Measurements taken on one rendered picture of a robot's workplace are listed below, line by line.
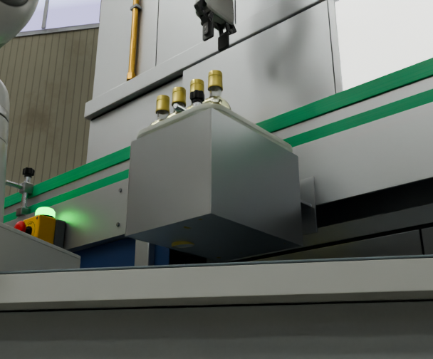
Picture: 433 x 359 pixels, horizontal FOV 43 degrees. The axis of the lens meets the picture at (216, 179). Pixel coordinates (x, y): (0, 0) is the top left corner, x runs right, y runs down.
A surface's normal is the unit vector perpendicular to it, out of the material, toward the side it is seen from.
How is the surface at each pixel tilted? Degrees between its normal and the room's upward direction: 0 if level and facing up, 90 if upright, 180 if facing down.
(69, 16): 90
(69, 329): 90
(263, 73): 90
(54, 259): 90
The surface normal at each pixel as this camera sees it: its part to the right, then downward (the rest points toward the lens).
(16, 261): 0.98, -0.07
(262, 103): -0.66, -0.28
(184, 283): -0.18, -0.36
